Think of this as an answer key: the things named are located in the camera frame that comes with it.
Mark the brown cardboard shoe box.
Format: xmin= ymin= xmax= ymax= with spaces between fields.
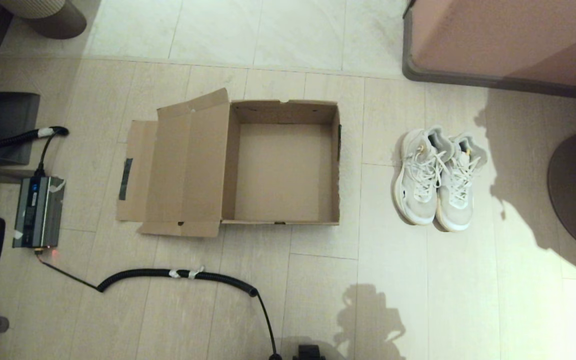
xmin=116 ymin=88 xmax=342 ymax=238

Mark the white lace-up sneaker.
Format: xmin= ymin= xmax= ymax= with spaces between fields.
xmin=392 ymin=128 xmax=451 ymax=226
xmin=435 ymin=132 xmax=489 ymax=233

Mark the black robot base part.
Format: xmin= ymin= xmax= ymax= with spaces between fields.
xmin=292 ymin=344 xmax=327 ymax=360

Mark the grey power supply box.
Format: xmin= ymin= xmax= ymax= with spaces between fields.
xmin=12 ymin=175 xmax=66 ymax=250

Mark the black square stand base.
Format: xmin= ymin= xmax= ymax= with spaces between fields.
xmin=0 ymin=91 xmax=41 ymax=167

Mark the pink upholstered furniture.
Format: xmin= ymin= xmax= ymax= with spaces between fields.
xmin=402 ymin=0 xmax=576 ymax=103

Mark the beige ribbed cylinder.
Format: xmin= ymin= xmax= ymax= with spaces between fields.
xmin=0 ymin=0 xmax=88 ymax=40

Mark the black coiled cable white tape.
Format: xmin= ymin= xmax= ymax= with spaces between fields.
xmin=35 ymin=250 xmax=283 ymax=360

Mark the thin black power cable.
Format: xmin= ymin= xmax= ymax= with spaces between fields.
xmin=35 ymin=132 xmax=60 ymax=177

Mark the black corrugated hose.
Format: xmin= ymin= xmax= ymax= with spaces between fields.
xmin=0 ymin=126 xmax=70 ymax=150

